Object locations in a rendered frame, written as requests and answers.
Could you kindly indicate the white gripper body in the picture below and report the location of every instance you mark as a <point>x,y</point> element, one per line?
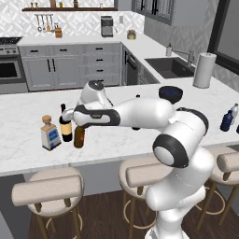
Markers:
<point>66,115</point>

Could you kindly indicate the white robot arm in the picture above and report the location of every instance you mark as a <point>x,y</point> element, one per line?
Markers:
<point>146,115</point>

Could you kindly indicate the dark bottle with tan label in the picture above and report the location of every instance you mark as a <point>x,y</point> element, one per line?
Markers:
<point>66,130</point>

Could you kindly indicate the square bottle with blue label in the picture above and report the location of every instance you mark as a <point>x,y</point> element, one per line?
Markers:
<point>50,135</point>

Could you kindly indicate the brown glass bottle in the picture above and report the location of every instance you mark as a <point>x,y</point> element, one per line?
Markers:
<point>79,138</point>

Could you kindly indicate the grey cupboard run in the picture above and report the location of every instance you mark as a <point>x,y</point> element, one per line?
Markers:
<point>71,67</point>

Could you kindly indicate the steel oven with hob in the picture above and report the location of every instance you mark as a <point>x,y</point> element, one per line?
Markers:
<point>11,65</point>

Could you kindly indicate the beige bar stool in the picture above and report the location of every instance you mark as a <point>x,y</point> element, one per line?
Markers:
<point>49,189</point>
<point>227,168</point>
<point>137,177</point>

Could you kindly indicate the black dishwasher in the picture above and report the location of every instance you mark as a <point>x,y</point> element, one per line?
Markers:
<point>131,68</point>

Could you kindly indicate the brown knife block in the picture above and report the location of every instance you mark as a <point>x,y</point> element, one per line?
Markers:
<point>58,32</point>

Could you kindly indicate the grey cupboard under sink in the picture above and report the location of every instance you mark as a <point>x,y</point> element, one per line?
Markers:
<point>147,77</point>

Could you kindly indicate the grey coffee machine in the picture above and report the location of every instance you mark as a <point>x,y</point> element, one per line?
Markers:
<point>107,26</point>

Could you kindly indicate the tan jar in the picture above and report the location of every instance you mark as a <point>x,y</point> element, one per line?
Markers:
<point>131,35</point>

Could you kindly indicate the black bowl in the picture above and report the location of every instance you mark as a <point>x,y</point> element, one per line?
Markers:
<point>170,93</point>

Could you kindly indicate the dark wooden shelf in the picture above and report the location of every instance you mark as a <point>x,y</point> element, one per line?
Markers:
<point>68,9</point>

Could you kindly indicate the brown bottle on shelf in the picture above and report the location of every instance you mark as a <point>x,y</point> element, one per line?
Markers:
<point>75,3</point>

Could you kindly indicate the brown jar on shelf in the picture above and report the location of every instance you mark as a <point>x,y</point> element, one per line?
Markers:
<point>53,3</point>

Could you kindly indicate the dark sink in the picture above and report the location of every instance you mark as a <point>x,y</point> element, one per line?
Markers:
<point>169,67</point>

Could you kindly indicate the white soap dispenser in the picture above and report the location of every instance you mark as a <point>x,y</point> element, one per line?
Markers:
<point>169,50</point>

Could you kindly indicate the grey tap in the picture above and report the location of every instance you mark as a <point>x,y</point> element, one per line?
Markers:
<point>188,56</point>

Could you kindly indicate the white paper towel roll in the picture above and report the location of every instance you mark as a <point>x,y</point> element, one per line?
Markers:
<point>203,71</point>

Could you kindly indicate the dark blue plastic bottle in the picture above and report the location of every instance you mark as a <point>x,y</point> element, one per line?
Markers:
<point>226,121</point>

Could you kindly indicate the black framed window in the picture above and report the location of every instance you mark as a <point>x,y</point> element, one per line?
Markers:
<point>225,31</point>

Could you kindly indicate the rail with hanging tools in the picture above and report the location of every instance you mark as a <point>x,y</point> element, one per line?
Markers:
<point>43,21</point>

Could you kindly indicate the grey wall cupboards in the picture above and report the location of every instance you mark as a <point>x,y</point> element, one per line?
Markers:
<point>155,11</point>

